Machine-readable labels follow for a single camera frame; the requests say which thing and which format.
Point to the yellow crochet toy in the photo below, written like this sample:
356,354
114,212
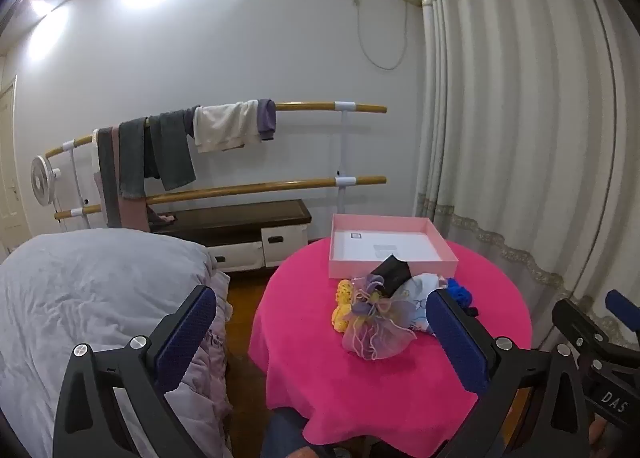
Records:
345,308

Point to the dark grey towel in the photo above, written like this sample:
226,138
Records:
172,148

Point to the grey quilt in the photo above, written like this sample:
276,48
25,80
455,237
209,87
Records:
85,298

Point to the blue crochet toy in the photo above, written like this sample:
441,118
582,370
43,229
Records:
457,290

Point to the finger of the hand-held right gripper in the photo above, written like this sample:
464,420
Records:
575,323
622,308

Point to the person's right hand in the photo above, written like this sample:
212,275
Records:
597,438

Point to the white standing fan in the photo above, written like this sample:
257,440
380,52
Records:
44,178

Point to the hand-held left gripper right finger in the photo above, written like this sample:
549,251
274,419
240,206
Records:
457,343

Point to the printed white cloth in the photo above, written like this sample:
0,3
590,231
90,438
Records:
417,303

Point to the wooden barre rack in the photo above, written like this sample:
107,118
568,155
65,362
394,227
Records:
300,183

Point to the purple garment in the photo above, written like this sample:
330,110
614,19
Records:
266,118

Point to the pink cardboard box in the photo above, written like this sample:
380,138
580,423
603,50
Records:
390,248

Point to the white garment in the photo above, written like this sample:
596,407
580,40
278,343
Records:
222,126

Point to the purple organza gift bag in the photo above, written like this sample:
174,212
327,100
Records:
380,328

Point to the pink and grey scarf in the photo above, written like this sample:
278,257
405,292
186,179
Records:
112,188

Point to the cream curtain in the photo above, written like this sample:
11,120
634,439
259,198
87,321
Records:
510,113

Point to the person's leg in jeans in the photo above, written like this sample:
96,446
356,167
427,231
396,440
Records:
285,435

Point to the small pink item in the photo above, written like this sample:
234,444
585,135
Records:
165,219

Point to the low cabinet with dark top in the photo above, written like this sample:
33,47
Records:
240,228

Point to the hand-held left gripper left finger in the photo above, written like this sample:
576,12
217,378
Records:
187,333

